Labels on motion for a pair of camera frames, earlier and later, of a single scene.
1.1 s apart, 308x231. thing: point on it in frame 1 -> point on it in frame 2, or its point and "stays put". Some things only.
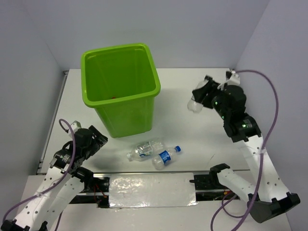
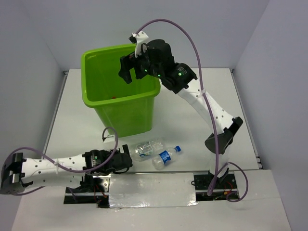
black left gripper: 98,141 -> 108,152
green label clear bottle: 144,150 stays put
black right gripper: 211,84 -> 127,62
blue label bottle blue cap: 159,161 stays put
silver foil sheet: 156,190 stays put
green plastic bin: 120,82 stays put
